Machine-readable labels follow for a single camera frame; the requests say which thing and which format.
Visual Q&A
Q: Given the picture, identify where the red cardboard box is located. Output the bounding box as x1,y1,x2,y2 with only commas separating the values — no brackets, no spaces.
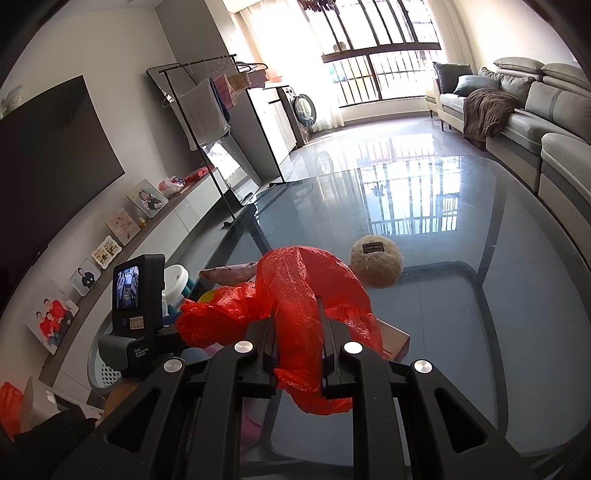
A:
378,319,411,362

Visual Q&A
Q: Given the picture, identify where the brown snack bag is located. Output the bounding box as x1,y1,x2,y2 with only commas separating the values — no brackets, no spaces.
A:
199,262,257,286

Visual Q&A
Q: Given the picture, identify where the red plastic bag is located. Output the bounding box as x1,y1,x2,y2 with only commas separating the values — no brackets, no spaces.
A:
175,246,383,415

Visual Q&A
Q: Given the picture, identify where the grey perforated laundry basket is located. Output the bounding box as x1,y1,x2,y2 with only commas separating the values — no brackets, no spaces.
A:
87,316,135,400

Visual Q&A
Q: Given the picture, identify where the family photo in red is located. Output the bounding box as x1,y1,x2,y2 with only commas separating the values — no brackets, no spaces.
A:
25,280,79,355

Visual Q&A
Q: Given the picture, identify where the cardboard box on floor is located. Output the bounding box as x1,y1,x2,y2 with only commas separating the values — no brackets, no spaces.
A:
20,377,67,433

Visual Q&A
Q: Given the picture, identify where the white low tv cabinet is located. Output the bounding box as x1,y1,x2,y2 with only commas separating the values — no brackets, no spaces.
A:
38,165,233,393

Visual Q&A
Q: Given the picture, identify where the baby photo canvas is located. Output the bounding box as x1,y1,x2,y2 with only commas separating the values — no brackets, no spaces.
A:
105,208,140,246

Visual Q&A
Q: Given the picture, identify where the beige fuzzy ball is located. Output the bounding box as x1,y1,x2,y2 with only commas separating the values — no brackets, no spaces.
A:
349,235,404,289

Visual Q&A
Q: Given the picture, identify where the pink bag on cabinet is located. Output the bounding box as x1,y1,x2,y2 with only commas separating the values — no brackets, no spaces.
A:
157,176,186,199

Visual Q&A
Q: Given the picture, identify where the red item on cabinet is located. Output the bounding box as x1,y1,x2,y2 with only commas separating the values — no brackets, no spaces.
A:
184,166,211,185

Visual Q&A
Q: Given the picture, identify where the grey hanging towel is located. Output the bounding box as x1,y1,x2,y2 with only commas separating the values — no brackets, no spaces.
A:
179,80,230,146

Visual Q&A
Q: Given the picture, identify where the black clothes rack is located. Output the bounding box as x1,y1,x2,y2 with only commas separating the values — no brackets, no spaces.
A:
146,54,285,210

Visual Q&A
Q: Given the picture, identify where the leaning mirror panel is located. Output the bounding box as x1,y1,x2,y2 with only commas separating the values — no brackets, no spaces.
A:
146,56,259,204

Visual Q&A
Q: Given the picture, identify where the washing machine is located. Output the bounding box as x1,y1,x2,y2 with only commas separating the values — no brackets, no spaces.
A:
276,85,317,148

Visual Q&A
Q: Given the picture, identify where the grey sectional sofa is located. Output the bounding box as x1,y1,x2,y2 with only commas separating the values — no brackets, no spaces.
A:
426,57,590,253

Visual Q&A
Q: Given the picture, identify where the brown throw blanket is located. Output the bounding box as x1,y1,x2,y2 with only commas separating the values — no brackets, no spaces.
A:
463,88,520,151

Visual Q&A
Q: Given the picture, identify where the dark grey cushion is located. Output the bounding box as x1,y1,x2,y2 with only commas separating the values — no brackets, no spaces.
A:
433,62,473,94

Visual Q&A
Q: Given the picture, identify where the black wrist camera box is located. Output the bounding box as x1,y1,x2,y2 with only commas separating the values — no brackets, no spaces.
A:
97,253,167,379

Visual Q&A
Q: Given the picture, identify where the man portrait photo frame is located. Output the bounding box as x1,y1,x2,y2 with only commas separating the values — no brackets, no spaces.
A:
70,258,101,297

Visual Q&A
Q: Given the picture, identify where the white scalloped photo frame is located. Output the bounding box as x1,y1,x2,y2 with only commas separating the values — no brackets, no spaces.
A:
91,236,122,270

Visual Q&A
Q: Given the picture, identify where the child portrait photo frame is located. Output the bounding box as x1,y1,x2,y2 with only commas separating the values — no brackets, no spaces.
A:
127,180,168,218

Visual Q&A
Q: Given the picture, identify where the black wall television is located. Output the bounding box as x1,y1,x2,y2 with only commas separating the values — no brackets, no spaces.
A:
1,76,124,306

